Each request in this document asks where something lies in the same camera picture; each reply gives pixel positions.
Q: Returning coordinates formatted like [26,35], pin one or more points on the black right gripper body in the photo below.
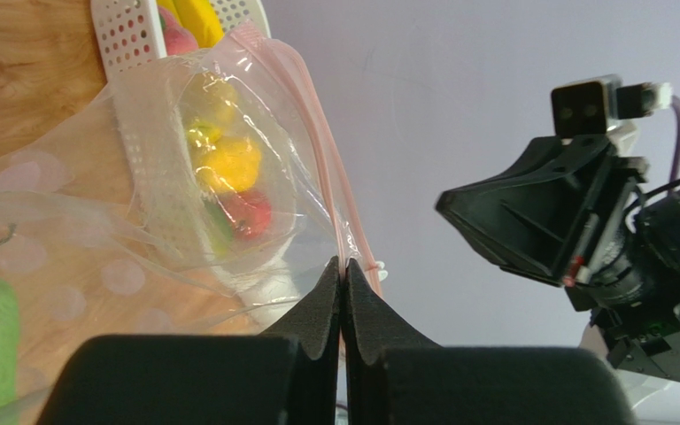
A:
[589,194]

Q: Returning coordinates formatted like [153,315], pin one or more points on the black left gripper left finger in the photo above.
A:
[287,374]

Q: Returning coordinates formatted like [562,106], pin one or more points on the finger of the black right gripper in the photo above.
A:
[528,219]

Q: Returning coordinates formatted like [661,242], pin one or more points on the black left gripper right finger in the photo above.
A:
[396,375]

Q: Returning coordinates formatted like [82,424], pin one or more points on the fake red strawberry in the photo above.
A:
[249,214]

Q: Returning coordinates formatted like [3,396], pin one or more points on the clear zip top bag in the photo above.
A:
[73,245]

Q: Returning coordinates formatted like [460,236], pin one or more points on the fake yellow bell pepper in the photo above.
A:
[230,165]

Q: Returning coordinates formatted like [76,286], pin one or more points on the fake peach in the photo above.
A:
[178,40]

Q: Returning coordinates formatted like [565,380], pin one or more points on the fake yellow bananas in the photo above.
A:
[199,18]

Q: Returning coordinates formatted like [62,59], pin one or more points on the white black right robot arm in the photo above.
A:
[634,299]

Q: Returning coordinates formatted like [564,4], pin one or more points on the white perforated plastic basket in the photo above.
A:
[169,111]

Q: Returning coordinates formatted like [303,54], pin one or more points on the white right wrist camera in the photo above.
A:
[602,104]

